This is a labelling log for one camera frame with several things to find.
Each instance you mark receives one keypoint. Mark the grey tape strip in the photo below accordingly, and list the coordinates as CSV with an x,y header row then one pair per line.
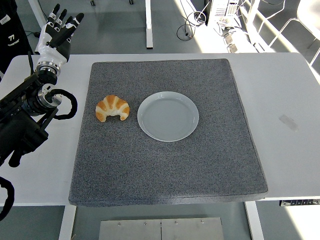
x,y
288,122

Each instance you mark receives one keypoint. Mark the white metal rail frame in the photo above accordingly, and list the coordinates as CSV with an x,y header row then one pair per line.
x,y
270,25

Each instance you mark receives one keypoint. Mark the person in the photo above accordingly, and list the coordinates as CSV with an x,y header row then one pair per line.
x,y
12,40

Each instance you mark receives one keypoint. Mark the golden croissant bread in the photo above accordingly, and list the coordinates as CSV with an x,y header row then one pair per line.
x,y
112,106

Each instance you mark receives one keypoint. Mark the grey felt mat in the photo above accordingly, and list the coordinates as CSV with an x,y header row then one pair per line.
x,y
162,170

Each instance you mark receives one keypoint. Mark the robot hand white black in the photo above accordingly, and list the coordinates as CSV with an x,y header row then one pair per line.
x,y
51,53

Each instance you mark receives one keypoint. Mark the black table height control panel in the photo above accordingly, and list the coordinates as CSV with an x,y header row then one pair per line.
x,y
300,202

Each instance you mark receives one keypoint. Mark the white table leg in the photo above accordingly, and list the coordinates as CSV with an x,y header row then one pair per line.
x,y
255,222
67,222

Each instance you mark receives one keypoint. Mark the grey metal plate with screws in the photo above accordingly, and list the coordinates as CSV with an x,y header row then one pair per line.
x,y
160,230

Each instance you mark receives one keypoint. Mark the pale grey round plate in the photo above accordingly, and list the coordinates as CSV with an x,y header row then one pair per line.
x,y
168,117

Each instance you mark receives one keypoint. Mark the white electronics box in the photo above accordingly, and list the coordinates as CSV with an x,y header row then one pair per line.
x,y
220,11

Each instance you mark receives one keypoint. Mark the white chair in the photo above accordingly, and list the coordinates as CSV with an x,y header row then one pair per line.
x,y
308,15

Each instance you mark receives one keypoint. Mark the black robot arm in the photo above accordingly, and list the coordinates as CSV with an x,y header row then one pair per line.
x,y
22,105

